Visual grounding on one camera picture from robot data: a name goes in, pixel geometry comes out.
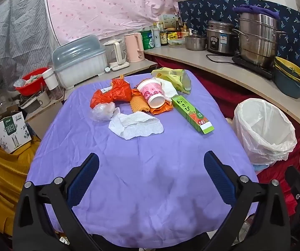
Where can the large steel steamer pot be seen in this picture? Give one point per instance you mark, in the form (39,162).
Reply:
(259,41)

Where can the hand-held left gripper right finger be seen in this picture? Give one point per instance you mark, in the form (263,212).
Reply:
(219,180)

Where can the yellow green plastic bag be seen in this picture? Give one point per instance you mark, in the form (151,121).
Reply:
(174,78)

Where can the white tissue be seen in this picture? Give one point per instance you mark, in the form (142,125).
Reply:
(169,89)

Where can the orange snack wrapper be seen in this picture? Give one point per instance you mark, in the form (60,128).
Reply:
(163,108)

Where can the tall dark sauce bottle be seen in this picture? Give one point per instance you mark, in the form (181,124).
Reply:
(178,26)

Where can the red plastic basin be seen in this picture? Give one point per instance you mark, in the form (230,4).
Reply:
(31,83)

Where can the clear food container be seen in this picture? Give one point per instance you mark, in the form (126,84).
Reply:
(176,43)

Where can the white plastic cup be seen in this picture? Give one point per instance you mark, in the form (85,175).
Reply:
(50,79)

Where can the clear glass pitcher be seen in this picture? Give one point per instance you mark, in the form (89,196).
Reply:
(2,99)

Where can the orange plastic bag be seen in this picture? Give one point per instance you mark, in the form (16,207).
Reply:
(114,91)

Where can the flower print cardboard box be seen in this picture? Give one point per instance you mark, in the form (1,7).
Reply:
(10,133)

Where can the glass electric kettle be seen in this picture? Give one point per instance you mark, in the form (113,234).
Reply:
(116,55)

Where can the white power plug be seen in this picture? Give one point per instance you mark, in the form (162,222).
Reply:
(108,69)

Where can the dark soy sauce bottle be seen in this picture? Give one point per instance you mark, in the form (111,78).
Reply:
(164,38)

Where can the bin with white bag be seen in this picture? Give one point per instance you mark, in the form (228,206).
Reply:
(262,133)

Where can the yellow cloth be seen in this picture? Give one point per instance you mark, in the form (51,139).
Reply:
(1,177)

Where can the grey patterned cloth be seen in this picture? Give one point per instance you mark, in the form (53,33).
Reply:
(14,31)

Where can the navy floral cloth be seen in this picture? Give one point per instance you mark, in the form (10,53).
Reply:
(296,34)

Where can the small steel pot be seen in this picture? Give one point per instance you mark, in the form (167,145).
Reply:
(195,43)

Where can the curved beige counter board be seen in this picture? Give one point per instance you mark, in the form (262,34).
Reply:
(218,70)

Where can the green tin can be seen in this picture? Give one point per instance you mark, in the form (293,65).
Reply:
(146,40)

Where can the black induction cooker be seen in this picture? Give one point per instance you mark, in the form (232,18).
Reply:
(254,69)

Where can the pink electric kettle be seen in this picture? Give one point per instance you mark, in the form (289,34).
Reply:
(133,47)

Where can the yellow plastic basin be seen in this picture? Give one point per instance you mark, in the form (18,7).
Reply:
(289,66)

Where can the white green carton box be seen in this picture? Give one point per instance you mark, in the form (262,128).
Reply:
(167,21)

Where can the red cloth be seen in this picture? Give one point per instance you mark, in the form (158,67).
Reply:
(218,94)

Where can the white paper towel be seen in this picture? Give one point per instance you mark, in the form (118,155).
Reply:
(137,126)

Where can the clear plastic bag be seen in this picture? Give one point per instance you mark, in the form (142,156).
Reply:
(103,111)

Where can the purple tablecloth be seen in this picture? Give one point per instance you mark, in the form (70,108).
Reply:
(129,167)

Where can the beige side table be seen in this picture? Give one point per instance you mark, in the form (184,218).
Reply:
(137,66)

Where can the blue plastic basin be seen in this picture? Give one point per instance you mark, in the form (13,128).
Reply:
(288,86)

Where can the yellow pump bottle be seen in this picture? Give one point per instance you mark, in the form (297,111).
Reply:
(185,31)

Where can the white thermos bottle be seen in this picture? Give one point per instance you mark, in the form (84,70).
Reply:
(156,38)

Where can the pink instant noodle cup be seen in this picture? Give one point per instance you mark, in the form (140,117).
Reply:
(151,92)

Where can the white dish rack grey lid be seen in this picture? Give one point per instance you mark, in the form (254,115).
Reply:
(79,60)

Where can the steel rice cooker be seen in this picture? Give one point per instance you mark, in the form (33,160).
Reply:
(220,40)

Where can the large orange foam net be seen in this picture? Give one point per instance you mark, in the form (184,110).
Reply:
(139,104)

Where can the purple cloth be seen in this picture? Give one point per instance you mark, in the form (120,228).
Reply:
(254,10)

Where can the green paper box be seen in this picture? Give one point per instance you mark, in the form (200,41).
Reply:
(191,115)

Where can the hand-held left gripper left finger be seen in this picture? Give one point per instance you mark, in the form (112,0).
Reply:
(83,180)

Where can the pink dotted quilt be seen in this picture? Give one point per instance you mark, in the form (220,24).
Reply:
(108,2)

